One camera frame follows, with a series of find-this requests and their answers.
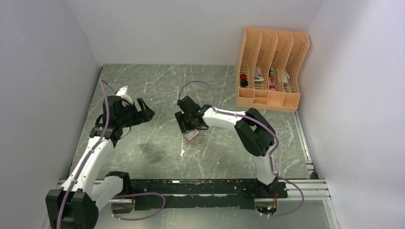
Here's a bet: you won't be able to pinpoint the red white staple box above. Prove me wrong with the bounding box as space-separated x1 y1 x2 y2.
184 129 200 142

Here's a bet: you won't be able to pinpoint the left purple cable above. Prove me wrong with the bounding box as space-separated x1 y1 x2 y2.
56 77 166 229

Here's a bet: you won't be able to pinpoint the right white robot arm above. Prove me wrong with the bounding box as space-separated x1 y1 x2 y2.
175 96 278 198

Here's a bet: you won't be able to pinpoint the pink items in organizer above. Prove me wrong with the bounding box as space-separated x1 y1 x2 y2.
254 67 292 93

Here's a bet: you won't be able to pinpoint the orange file organizer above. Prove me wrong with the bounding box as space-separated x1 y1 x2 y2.
236 27 310 113

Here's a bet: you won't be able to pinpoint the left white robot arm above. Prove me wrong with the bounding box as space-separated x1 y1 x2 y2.
45 95 155 229

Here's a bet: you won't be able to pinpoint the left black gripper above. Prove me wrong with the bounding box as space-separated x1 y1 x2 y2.
117 97 155 127

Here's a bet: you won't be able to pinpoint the red black item in organizer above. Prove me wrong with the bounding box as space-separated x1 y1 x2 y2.
240 73 249 88

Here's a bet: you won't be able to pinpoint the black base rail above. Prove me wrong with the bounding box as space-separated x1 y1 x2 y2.
110 179 288 213

